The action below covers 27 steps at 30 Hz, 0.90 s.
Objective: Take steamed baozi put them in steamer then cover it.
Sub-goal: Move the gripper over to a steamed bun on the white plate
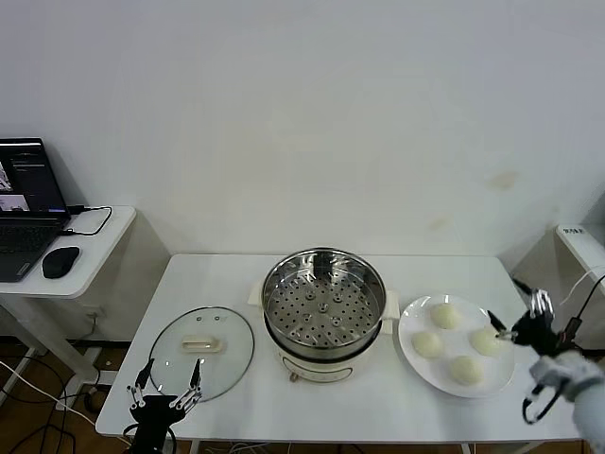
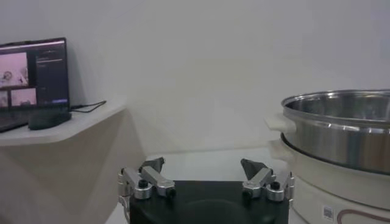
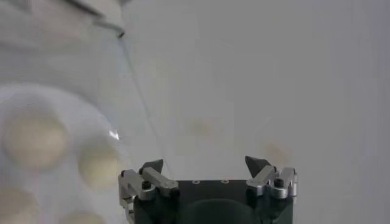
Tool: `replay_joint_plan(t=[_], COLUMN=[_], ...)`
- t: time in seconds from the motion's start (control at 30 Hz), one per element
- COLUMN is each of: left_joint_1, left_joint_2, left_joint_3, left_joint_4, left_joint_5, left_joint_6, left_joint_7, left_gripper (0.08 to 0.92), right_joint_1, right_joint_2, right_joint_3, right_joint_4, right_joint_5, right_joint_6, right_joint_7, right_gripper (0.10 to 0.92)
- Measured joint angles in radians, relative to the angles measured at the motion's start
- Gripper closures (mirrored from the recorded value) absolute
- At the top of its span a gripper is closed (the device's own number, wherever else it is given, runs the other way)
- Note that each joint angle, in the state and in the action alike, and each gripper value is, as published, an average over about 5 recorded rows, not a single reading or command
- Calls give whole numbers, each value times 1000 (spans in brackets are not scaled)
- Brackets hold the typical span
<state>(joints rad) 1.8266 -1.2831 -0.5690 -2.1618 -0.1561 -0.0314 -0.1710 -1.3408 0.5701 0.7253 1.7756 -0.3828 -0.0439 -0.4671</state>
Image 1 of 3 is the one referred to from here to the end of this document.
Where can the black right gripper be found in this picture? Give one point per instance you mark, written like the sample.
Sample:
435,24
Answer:
539,336

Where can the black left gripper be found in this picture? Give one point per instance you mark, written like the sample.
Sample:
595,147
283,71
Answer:
156,411

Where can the white steamed baozi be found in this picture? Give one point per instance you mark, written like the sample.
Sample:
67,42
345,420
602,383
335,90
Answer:
465,369
427,344
445,316
487,341

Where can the round glass pot lid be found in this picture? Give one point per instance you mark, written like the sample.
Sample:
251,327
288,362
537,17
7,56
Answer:
227,331

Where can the stainless steel steamer basket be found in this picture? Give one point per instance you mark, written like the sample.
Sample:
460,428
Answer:
283,284

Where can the small dark floor object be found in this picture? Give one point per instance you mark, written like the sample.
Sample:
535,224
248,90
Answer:
92,399

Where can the round white plate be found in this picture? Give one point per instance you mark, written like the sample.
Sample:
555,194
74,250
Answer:
435,378

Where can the white rounded side table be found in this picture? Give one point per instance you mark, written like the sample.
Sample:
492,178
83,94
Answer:
94,265

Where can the cream electric cooker pot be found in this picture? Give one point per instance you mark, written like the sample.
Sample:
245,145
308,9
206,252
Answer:
321,366

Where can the black computer mouse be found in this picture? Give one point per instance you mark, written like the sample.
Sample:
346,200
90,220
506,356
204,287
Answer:
60,262

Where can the dark grey open laptop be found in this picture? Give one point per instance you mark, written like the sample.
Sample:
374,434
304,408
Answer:
28,175

